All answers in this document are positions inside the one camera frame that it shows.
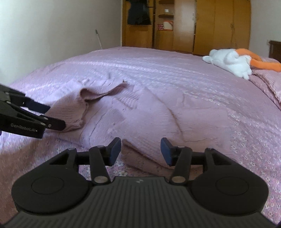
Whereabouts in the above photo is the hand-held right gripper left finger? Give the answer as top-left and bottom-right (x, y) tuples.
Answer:
(49, 137), (122, 185)

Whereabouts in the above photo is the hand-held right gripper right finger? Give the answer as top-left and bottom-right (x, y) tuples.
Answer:
(160, 137), (238, 185)

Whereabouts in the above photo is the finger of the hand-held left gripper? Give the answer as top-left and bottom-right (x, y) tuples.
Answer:
(6, 101), (66, 132)
(21, 96), (51, 114)

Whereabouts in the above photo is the purple knitted cardigan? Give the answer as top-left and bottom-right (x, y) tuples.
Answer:
(43, 78), (233, 176)

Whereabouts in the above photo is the purple floral bedspread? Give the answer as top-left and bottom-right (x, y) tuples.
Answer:
(0, 46), (281, 222)

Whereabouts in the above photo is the thin metal rod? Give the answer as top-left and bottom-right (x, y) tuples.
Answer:
(94, 29), (103, 50)

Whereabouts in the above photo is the white and orange plush toy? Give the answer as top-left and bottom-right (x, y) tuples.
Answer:
(202, 48), (281, 80)

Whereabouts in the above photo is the pink quilt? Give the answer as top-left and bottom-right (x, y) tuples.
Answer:
(248, 57), (281, 110)

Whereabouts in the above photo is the red and white box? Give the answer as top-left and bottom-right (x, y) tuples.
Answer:
(157, 21), (174, 31)

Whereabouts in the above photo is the wooden wardrobe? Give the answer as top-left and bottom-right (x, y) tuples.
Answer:
(121, 0), (252, 56)

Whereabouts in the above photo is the black hanging garment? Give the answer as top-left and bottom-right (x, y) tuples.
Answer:
(127, 0), (152, 25)

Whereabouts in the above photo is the dark wooden headboard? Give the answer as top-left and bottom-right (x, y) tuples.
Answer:
(269, 40), (281, 59)

